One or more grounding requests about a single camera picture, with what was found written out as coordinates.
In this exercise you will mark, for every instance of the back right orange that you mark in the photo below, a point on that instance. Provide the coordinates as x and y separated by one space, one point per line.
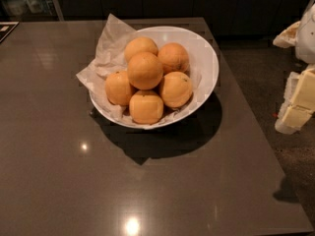
174 58

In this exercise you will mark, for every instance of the front orange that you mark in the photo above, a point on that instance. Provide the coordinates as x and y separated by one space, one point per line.
146 107

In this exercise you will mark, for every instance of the clear containers in background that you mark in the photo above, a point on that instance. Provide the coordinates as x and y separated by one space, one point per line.
18 8

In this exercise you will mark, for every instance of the back left orange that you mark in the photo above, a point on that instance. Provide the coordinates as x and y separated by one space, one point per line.
140 44

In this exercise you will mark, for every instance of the white ceramic bowl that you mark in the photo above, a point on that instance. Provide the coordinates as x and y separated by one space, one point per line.
204 72

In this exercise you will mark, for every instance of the black white object table corner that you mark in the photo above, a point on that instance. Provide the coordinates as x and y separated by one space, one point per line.
6 28

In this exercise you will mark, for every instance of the white crumpled paper liner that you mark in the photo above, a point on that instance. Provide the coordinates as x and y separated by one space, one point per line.
115 28

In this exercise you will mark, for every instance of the orange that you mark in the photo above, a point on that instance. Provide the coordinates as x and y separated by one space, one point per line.
140 44
118 88
144 71
174 58
175 89
146 107

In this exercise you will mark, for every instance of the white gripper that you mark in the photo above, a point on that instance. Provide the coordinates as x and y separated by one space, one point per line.
306 38

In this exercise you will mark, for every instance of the top centre orange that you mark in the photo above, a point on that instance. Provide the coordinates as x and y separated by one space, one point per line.
144 71

